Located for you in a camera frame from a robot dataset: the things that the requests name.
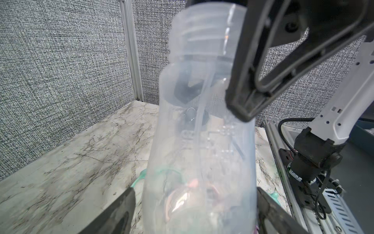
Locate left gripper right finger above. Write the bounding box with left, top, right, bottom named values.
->
left=257, top=187, right=308, bottom=234

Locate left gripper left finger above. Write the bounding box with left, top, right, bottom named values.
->
left=79, top=187, right=136, bottom=234

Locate mint bottle handle ring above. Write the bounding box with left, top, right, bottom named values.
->
left=130, top=168, right=183, bottom=189

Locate clear baby bottle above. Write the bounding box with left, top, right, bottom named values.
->
left=142, top=2, right=257, bottom=234

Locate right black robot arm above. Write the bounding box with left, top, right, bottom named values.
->
left=226, top=1, right=374, bottom=181

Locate mint bottle cap front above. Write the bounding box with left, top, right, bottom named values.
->
left=269, top=191, right=280, bottom=205

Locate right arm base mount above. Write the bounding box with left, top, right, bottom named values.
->
left=278, top=148, right=343, bottom=214

